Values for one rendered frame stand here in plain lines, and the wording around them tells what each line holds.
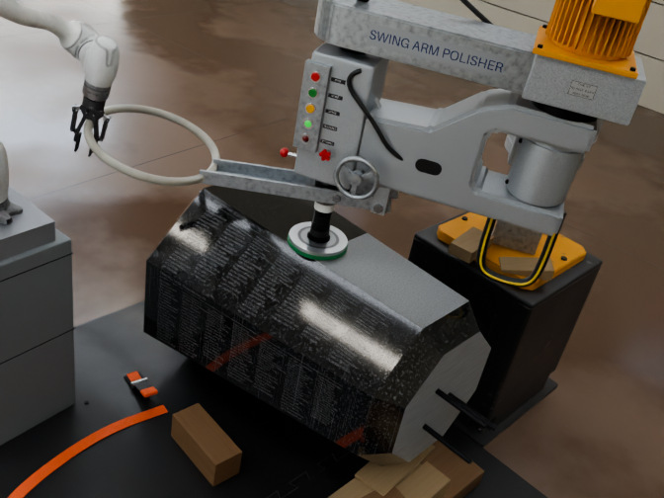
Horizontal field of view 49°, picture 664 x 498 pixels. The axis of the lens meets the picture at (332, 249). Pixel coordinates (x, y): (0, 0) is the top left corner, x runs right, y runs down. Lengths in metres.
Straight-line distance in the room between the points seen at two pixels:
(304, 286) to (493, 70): 0.96
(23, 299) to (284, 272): 0.89
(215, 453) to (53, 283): 0.85
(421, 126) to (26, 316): 1.49
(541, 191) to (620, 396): 1.82
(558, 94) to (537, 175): 0.26
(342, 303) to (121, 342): 1.31
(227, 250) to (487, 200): 0.98
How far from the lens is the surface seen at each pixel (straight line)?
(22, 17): 2.48
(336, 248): 2.59
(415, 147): 2.30
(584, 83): 2.16
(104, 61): 2.61
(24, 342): 2.83
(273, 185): 2.54
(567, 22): 2.17
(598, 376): 3.99
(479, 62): 2.18
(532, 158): 2.28
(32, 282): 2.70
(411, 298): 2.48
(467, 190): 2.32
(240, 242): 2.73
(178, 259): 2.84
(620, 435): 3.71
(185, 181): 2.59
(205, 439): 2.89
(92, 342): 3.47
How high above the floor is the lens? 2.26
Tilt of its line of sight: 32 degrees down
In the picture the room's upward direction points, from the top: 11 degrees clockwise
